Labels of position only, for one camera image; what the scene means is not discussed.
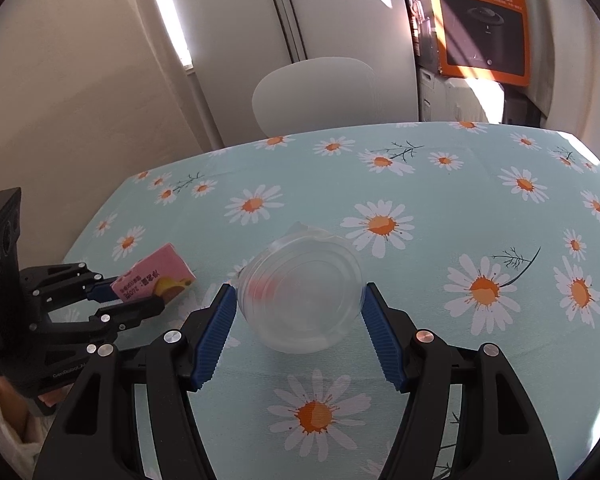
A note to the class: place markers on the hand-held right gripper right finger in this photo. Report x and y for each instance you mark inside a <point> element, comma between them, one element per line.
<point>387,340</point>

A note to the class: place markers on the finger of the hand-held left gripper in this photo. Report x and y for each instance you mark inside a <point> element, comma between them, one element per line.
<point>100,287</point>
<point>130,312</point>

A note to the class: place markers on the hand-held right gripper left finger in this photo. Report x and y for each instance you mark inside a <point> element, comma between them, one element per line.
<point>212,335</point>

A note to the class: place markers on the pink packet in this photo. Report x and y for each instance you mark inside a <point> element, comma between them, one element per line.
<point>155,270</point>

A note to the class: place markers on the clear plastic cup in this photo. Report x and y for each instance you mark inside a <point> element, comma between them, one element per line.
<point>300,300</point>

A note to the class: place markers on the person's left hand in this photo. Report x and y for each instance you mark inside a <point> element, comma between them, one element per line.
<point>47,399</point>

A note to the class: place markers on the daisy print blue tablecloth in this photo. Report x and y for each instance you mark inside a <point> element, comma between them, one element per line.
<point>430,260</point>

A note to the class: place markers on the person's white fleece garment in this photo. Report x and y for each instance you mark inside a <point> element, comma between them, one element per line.
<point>5,435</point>

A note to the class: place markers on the white storage box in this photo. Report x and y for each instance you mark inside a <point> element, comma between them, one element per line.
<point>460,102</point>

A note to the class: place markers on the white chair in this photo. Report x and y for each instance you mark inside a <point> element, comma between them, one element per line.
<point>310,95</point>

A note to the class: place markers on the black shelf rack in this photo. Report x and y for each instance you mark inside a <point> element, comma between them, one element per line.
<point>420,25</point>

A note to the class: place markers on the white wardrobe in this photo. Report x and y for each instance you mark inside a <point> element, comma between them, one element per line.
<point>340,20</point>

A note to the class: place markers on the orange cardboard appliance box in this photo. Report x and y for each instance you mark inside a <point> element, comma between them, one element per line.
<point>480,25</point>

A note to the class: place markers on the white curtain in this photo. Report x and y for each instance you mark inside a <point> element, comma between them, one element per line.
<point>570,60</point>

